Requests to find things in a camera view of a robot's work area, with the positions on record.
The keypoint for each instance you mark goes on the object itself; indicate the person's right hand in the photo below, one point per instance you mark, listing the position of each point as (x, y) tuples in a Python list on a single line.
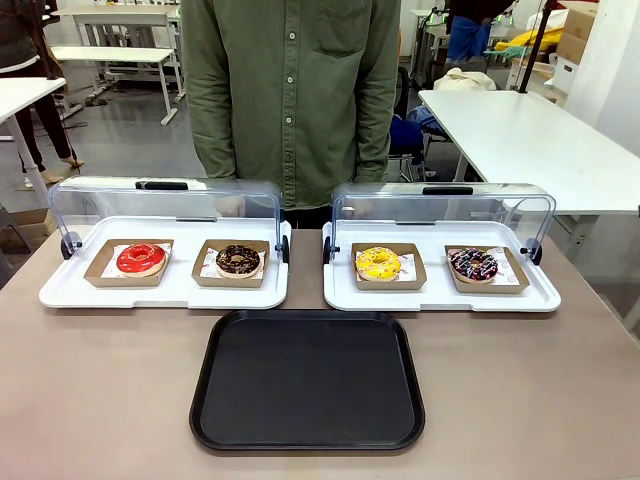
[(231, 204)]

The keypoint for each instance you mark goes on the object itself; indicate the chocolate sprinkled donut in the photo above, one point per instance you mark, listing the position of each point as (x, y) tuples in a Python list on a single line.
[(238, 260)]

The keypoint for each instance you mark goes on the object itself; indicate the brown cardboard donut tray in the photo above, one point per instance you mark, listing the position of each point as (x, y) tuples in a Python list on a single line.
[(417, 280), (515, 282), (100, 272), (202, 277)]

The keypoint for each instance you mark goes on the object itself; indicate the red glazed donut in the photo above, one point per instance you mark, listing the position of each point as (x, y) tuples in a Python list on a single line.
[(141, 259)]

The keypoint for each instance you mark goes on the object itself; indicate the white display tray base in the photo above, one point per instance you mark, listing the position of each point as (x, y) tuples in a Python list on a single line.
[(165, 295), (440, 300)]

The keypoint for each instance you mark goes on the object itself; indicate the yellow sprinkled donut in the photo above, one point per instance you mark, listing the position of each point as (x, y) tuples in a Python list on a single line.
[(377, 263)]

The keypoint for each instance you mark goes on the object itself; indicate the black plastic serving tray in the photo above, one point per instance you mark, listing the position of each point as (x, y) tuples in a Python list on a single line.
[(307, 380)]

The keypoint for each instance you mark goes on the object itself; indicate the dark multicolour sprinkled donut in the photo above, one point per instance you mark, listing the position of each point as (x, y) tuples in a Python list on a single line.
[(473, 264)]

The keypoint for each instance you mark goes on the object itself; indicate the clear hinged display lid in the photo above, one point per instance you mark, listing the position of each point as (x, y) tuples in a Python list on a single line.
[(165, 200), (440, 205)]

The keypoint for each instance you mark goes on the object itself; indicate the person in green shirt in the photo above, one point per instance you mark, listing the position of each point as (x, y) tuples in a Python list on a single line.
[(290, 95)]

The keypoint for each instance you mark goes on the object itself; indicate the white workbench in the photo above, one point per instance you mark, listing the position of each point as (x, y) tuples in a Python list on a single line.
[(112, 54)]

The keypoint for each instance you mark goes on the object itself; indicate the black office chair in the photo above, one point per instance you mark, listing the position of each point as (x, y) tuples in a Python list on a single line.
[(412, 132)]

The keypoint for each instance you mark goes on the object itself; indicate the white table edge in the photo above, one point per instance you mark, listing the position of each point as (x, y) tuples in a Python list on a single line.
[(22, 97)]

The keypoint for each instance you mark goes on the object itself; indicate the bystander in dark clothes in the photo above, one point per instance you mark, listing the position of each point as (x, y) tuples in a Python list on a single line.
[(30, 75)]

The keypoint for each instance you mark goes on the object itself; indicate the white cloth bag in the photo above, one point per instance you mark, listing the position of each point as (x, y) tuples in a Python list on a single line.
[(462, 80)]

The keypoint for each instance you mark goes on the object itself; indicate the bystander in blue trousers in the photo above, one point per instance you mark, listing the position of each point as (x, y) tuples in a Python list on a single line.
[(467, 30)]

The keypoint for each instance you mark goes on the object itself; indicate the white side table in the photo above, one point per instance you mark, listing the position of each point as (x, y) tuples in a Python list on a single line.
[(530, 145)]

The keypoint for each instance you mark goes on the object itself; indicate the black tripod pole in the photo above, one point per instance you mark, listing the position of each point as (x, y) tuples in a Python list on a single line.
[(534, 50)]

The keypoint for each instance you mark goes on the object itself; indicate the yellow fabric bundle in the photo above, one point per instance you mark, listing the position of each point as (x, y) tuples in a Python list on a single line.
[(542, 42)]

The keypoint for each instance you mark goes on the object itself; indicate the cardboard boxes stack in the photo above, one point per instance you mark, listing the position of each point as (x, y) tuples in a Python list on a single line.
[(575, 45)]

